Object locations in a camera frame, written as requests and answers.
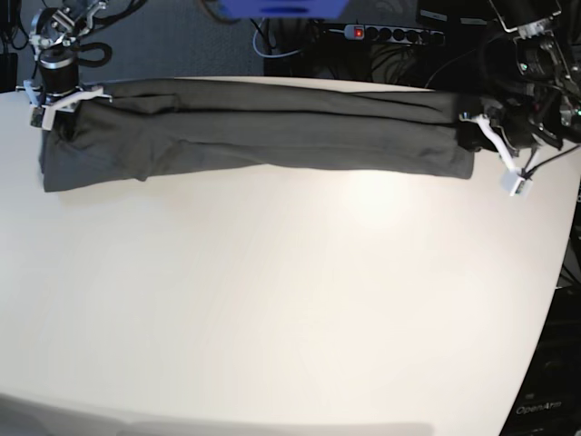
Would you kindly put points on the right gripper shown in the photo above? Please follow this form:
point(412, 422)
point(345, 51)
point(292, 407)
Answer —
point(58, 83)

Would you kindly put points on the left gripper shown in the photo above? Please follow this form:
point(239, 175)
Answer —
point(516, 138)

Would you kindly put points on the grey T-shirt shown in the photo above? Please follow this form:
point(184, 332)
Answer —
point(175, 126)

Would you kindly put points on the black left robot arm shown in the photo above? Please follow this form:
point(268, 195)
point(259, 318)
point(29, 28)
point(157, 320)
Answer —
point(528, 68)

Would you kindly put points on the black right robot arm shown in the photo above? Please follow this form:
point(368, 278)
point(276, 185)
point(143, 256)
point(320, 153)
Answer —
point(56, 37)

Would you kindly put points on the white power strip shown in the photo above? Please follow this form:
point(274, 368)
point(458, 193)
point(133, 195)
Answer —
point(382, 34)

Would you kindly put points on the blue plastic box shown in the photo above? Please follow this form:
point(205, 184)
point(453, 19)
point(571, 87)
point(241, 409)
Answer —
point(285, 8)

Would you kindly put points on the black OpenArm base box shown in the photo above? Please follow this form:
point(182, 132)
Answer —
point(548, 402)

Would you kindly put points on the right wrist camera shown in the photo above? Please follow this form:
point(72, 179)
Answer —
point(42, 117)

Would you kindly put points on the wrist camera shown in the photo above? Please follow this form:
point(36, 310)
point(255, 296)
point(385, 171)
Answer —
point(516, 184)
point(42, 117)

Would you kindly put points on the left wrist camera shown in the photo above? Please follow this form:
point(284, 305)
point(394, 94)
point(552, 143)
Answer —
point(516, 184)

